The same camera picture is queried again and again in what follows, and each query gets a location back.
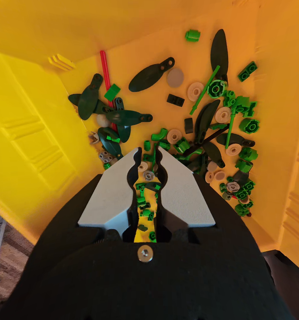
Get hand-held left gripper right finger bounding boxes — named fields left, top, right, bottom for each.
left=155, top=146, right=217, bottom=237

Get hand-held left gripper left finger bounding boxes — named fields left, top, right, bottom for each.
left=78, top=147, right=143, bottom=239

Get pile of small green bricks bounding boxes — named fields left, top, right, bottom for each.
left=103, top=80, right=260, bottom=243

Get yellow plastic bin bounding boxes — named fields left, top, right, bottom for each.
left=0, top=0, right=299, bottom=268

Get brown desk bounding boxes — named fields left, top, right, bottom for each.
left=0, top=206, right=38, bottom=310

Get long black rod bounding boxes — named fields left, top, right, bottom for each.
left=183, top=130, right=226, bottom=157

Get tan dome piece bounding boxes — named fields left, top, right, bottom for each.
left=96, top=114, right=111, bottom=127

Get thin green rod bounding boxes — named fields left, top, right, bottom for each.
left=225, top=107, right=236, bottom=149
left=190, top=65, right=220, bottom=115

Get black two-stud plate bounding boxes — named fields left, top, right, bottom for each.
left=167, top=94, right=185, bottom=107

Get bright green slope tile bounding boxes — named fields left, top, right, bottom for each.
left=104, top=84, right=121, bottom=102

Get scattered tan round plates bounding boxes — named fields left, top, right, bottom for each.
left=137, top=81, right=250, bottom=204

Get grey round flat tile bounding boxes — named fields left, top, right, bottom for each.
left=167, top=68, right=184, bottom=88

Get red plastic rod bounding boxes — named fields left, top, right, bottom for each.
left=100, top=50, right=118, bottom=133

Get scattered dark green leaf pieces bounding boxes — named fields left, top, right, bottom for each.
left=68, top=29, right=255, bottom=175

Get dark object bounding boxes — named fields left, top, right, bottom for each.
left=262, top=250, right=299, bottom=320

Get green two-stud plate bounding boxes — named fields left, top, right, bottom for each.
left=238, top=61, right=258, bottom=82

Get green round brick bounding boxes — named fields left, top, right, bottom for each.
left=185, top=29, right=201, bottom=42

